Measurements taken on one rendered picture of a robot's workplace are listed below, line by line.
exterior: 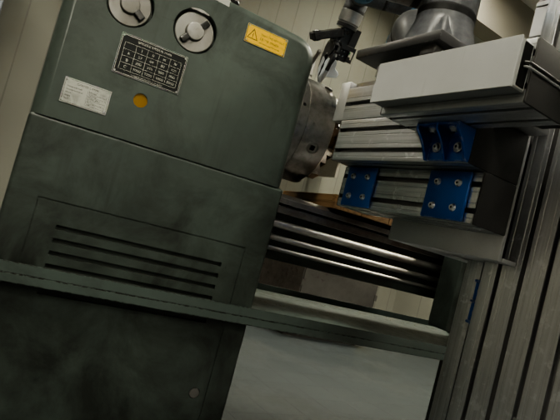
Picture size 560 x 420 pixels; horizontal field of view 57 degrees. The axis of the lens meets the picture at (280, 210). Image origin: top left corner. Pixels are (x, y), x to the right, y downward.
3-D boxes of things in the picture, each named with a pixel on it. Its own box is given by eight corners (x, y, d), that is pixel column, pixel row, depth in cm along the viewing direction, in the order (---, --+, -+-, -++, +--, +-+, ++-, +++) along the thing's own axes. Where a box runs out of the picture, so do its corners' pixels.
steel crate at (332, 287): (302, 317, 526) (319, 249, 529) (367, 350, 440) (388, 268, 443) (231, 306, 481) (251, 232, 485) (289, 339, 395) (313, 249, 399)
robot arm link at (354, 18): (348, 7, 167) (338, 7, 174) (342, 22, 168) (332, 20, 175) (367, 17, 170) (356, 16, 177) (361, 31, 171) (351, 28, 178)
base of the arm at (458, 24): (489, 72, 100) (501, 24, 101) (439, 40, 92) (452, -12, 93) (430, 82, 113) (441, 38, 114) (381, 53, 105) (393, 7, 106)
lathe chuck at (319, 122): (296, 169, 141) (320, 62, 145) (252, 178, 169) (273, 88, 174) (323, 178, 145) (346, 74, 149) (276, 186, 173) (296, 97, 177)
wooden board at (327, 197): (332, 207, 146) (336, 194, 146) (280, 201, 178) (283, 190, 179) (413, 232, 158) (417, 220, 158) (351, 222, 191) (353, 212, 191)
